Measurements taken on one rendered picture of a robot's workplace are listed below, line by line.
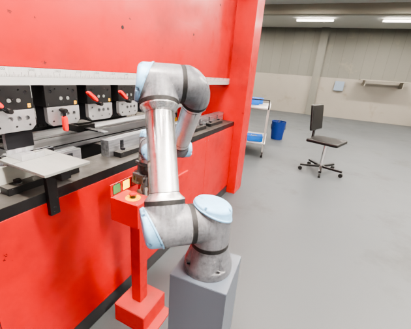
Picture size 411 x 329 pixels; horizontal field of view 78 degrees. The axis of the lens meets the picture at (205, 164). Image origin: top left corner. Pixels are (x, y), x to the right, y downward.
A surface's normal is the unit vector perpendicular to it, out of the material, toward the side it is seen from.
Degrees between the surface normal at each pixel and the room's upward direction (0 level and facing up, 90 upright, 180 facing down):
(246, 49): 90
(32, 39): 90
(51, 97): 90
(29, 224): 90
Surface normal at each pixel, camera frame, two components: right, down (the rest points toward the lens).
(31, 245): 0.90, 0.21
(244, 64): -0.44, 0.27
